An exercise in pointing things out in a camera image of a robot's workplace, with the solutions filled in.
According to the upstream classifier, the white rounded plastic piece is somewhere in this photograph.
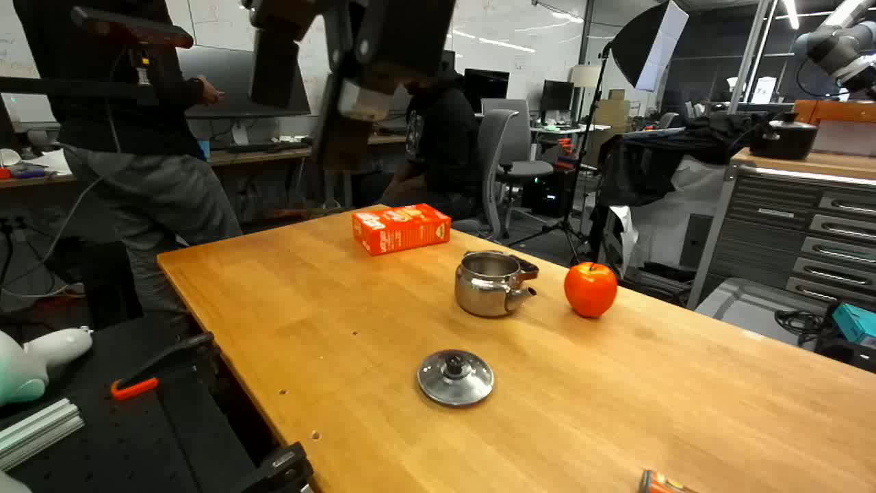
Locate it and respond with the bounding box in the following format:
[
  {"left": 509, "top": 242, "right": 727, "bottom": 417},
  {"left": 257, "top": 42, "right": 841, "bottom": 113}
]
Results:
[{"left": 0, "top": 324, "right": 95, "bottom": 408}]

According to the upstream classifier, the black cloth pile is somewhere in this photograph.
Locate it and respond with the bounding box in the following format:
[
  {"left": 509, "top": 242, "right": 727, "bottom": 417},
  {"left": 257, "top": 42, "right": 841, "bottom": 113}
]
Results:
[{"left": 596, "top": 108, "right": 778, "bottom": 208}]

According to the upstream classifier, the round steel teapot lid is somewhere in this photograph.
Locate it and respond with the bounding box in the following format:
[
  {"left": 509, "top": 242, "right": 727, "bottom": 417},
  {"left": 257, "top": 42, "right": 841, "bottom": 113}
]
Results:
[{"left": 416, "top": 349, "right": 498, "bottom": 411}]

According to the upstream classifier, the black camera boom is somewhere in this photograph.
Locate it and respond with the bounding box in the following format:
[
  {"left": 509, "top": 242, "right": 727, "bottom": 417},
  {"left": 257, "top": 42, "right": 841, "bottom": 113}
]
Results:
[{"left": 67, "top": 4, "right": 196, "bottom": 50}]

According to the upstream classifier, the black table clamp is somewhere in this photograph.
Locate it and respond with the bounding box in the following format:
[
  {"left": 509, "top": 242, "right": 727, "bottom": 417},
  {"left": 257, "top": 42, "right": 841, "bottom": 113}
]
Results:
[{"left": 240, "top": 441, "right": 316, "bottom": 493}]

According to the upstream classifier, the black clamp with orange handle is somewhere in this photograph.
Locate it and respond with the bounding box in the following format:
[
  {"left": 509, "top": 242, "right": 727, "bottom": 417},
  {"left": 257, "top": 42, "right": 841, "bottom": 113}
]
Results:
[{"left": 106, "top": 331, "right": 219, "bottom": 406}]

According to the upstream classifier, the grey office chair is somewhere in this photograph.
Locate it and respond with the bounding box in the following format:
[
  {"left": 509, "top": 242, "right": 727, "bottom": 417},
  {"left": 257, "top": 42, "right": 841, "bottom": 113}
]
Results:
[{"left": 476, "top": 97, "right": 559, "bottom": 242}]

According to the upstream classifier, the black computer monitor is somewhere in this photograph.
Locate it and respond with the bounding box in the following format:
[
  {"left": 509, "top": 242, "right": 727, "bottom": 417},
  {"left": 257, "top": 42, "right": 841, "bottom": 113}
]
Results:
[
  {"left": 538, "top": 76, "right": 579, "bottom": 120},
  {"left": 463, "top": 65, "right": 511, "bottom": 104}
]

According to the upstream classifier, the grey plastic storage bin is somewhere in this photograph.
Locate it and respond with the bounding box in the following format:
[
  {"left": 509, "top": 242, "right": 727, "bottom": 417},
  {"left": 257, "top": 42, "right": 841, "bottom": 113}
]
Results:
[{"left": 693, "top": 274, "right": 836, "bottom": 350}]

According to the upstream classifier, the grey drawer cabinet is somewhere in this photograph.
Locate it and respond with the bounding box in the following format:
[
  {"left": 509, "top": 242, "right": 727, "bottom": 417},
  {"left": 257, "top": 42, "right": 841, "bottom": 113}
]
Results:
[{"left": 687, "top": 145, "right": 876, "bottom": 313}]

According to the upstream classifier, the aluminium extrusion bar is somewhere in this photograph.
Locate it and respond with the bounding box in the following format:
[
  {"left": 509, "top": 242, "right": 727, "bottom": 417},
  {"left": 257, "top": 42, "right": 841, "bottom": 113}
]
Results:
[{"left": 0, "top": 394, "right": 88, "bottom": 473}]

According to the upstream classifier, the small steel teapot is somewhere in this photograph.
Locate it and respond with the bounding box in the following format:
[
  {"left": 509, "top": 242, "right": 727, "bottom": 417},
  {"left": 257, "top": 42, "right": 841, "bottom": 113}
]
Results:
[{"left": 450, "top": 249, "right": 541, "bottom": 320}]

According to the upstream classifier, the black cooking pot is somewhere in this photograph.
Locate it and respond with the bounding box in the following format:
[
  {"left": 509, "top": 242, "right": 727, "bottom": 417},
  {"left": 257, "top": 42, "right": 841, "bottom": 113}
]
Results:
[{"left": 747, "top": 115, "right": 821, "bottom": 163}]

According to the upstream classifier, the teal plastic case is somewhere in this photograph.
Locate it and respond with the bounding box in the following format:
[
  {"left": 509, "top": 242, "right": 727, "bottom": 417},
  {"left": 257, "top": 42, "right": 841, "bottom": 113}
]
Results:
[{"left": 830, "top": 298, "right": 876, "bottom": 350}]

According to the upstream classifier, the orange wooden board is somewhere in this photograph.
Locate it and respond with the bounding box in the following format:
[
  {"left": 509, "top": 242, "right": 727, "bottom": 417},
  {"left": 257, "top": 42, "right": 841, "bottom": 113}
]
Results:
[{"left": 791, "top": 97, "right": 876, "bottom": 126}]

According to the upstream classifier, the black studio softbox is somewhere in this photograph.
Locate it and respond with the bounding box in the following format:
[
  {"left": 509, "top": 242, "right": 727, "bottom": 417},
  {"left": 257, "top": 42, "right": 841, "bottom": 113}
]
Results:
[{"left": 604, "top": 0, "right": 693, "bottom": 93}]

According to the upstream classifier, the long wooden wall desk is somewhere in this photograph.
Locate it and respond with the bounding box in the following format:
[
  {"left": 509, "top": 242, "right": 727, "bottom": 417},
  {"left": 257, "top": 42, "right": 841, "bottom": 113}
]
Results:
[{"left": 0, "top": 131, "right": 412, "bottom": 190}]

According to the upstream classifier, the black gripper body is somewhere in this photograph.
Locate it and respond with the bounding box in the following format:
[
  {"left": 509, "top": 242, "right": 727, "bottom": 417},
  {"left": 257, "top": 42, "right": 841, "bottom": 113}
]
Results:
[{"left": 315, "top": 79, "right": 412, "bottom": 178}]

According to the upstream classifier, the standing person in dark top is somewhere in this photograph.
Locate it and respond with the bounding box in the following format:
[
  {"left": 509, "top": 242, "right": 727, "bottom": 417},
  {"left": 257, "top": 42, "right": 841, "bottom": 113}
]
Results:
[{"left": 11, "top": 0, "right": 246, "bottom": 324}]

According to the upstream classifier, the small orange striped item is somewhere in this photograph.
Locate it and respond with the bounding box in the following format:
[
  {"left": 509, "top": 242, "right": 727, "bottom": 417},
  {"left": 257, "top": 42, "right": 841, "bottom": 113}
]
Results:
[{"left": 635, "top": 469, "right": 701, "bottom": 493}]

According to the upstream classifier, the orange cracker box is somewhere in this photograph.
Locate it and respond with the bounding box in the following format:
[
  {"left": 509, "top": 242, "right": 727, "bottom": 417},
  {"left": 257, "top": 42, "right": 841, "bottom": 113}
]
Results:
[{"left": 349, "top": 201, "right": 455, "bottom": 258}]

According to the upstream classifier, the black light stand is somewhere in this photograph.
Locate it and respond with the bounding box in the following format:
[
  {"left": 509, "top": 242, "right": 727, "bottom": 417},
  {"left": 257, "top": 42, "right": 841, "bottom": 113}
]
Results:
[{"left": 564, "top": 45, "right": 616, "bottom": 268}]

